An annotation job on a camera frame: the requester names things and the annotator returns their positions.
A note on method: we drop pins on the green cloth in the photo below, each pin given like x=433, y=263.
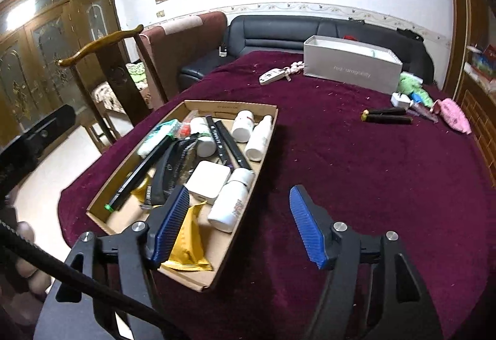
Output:
x=410, y=82

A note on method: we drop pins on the wooden chair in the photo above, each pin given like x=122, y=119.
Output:
x=116, y=84

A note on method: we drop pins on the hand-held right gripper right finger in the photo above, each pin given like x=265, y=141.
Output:
x=308, y=225

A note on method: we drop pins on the wooden brick-pattern counter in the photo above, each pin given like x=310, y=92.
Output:
x=476, y=107

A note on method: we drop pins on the grey shoe box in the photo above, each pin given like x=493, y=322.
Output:
x=348, y=70

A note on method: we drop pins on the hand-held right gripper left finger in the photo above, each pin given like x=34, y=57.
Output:
x=170, y=225

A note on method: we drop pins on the black pens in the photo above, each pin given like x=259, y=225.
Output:
x=383, y=112

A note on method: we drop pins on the green white tissue pack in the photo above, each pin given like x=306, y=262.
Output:
x=157, y=138

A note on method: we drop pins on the white charger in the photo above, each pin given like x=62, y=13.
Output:
x=401, y=100

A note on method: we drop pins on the white key fob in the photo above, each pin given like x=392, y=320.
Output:
x=271, y=76

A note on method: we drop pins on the maroon tablecloth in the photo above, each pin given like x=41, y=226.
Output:
x=348, y=169

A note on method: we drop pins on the black marker pen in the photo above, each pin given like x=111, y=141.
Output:
x=217, y=138
x=234, y=146

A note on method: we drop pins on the small blue item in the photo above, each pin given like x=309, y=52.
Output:
x=417, y=97

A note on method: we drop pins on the wooden glass cabinet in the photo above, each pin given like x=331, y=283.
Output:
x=46, y=53

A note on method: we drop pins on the black tube gold cap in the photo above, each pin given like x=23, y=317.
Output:
x=391, y=120

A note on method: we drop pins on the red bag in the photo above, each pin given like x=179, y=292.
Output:
x=350, y=37

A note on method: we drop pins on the black cloth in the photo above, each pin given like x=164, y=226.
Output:
x=410, y=34

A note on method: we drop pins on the yellow packet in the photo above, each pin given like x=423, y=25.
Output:
x=188, y=243

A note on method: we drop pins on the colourful cardboard box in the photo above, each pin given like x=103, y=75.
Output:
x=484, y=62

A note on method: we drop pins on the person's left hand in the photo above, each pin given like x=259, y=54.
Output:
x=25, y=268

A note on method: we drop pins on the pink towel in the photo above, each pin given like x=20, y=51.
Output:
x=453, y=115

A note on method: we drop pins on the white square case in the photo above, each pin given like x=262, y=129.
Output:
x=207, y=181

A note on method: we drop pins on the black snack packet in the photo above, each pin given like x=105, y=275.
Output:
x=170, y=169

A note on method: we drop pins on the black leather sofa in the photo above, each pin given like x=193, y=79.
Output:
x=271, y=33

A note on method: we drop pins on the white pill bottle red label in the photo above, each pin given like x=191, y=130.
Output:
x=243, y=125
x=228, y=204

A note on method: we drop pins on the floral seat cushion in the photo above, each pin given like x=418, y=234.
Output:
x=108, y=95

